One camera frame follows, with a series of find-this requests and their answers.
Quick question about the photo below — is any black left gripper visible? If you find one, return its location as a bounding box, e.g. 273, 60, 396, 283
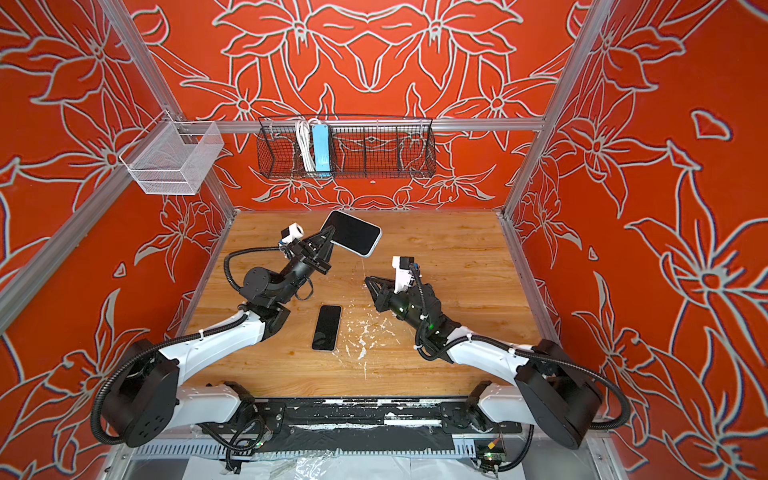
275, 229, 334, 308

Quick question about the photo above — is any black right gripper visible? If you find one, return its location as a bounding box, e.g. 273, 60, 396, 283
363, 276, 430, 338

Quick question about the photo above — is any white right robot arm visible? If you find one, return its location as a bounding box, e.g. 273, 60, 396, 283
365, 276, 631, 449

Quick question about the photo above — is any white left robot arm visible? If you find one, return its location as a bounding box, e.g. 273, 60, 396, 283
89, 224, 335, 447

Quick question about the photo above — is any black phone on table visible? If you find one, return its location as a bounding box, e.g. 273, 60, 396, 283
311, 305, 342, 351

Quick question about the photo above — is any light blue box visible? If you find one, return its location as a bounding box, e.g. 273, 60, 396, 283
312, 124, 331, 176

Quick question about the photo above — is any clear acrylic bin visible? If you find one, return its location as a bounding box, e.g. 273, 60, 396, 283
120, 121, 224, 196

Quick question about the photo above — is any aluminium back crossbar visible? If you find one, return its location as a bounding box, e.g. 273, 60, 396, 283
176, 117, 544, 135

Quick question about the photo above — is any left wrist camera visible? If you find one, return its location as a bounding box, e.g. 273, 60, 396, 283
280, 223, 304, 245

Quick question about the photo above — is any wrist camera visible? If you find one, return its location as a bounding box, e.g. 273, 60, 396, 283
392, 256, 421, 294
280, 223, 304, 245

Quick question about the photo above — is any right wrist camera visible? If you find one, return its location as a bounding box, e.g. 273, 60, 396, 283
392, 256, 421, 294

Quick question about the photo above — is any black wire basket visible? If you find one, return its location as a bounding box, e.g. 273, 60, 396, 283
256, 115, 437, 180

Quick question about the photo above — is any white coiled cable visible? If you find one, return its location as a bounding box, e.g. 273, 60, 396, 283
295, 119, 316, 175

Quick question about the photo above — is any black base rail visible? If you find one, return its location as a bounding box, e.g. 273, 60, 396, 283
200, 395, 523, 457

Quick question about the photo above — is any aluminium frame post left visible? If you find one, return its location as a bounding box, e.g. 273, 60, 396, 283
98, 0, 238, 217

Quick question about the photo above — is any aluminium frame post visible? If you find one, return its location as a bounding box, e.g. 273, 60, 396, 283
500, 0, 619, 217
98, 0, 238, 217

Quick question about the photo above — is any aluminium frame post right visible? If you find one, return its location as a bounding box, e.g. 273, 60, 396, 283
500, 0, 619, 217

